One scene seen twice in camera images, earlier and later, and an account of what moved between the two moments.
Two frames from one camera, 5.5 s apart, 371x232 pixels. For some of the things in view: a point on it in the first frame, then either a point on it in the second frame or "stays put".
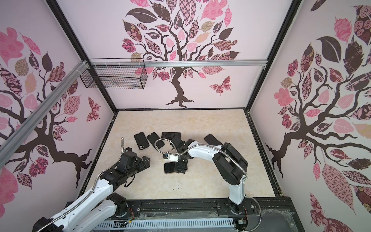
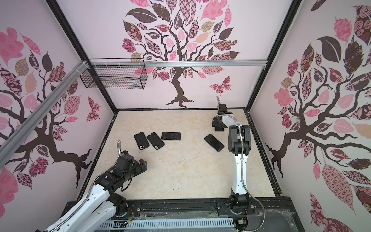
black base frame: [264, 214] stays put
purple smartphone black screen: [169, 167] → [219, 128]
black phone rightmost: [211, 140] stays put
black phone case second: [153, 137] stays put
